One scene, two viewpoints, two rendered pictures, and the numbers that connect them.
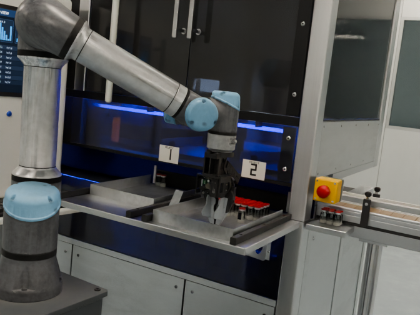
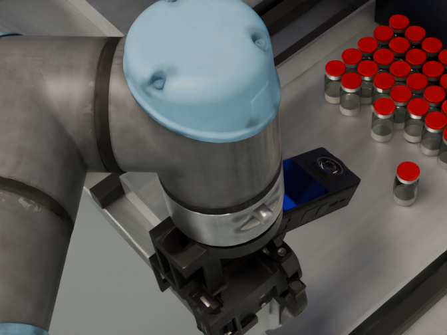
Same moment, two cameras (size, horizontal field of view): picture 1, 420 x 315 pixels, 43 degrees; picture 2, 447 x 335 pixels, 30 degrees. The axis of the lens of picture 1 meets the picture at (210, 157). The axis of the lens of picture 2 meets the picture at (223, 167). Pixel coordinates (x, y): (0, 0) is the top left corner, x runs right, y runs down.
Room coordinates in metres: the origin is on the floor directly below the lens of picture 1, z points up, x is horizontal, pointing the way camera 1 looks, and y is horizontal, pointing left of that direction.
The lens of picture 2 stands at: (1.13, -0.17, 1.57)
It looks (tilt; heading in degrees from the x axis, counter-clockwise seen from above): 55 degrees down; 29
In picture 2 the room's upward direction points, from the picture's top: 9 degrees counter-clockwise
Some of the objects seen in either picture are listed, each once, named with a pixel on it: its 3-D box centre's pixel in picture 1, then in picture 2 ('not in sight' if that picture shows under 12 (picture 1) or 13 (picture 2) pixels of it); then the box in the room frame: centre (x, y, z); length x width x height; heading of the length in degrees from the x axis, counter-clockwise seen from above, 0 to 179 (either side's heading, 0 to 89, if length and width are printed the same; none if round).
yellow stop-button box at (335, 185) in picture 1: (328, 189); not in sight; (1.66, -0.38, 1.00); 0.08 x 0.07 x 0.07; 151
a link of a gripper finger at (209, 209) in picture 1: (208, 211); not in sight; (1.39, -0.01, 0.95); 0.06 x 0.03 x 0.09; 151
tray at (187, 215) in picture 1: (220, 215); (342, 168); (1.57, -0.05, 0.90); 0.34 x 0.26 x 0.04; 151
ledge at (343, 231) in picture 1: (331, 226); not in sight; (1.69, -0.41, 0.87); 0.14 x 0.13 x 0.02; 151
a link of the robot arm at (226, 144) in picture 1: (222, 142); (226, 185); (1.38, -0.03, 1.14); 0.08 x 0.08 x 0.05
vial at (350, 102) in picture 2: not in sight; (350, 94); (1.66, -0.03, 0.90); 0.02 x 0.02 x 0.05
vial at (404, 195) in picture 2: (241, 215); (406, 185); (1.57, -0.11, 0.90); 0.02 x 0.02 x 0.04
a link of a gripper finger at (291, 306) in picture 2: (225, 196); (277, 289); (1.39, -0.05, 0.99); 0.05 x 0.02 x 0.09; 61
